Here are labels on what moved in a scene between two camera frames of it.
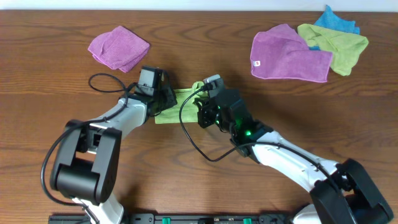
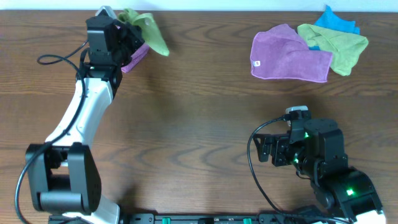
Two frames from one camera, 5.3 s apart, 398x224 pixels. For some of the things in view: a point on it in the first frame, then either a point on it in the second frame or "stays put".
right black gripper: [203, 104] → [279, 144]
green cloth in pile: [344, 46] stays put
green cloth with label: [170, 114] → [151, 33]
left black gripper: [168, 89] → [136, 35]
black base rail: [183, 218] stays put
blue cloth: [329, 20] stays put
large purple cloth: [282, 53] stays put
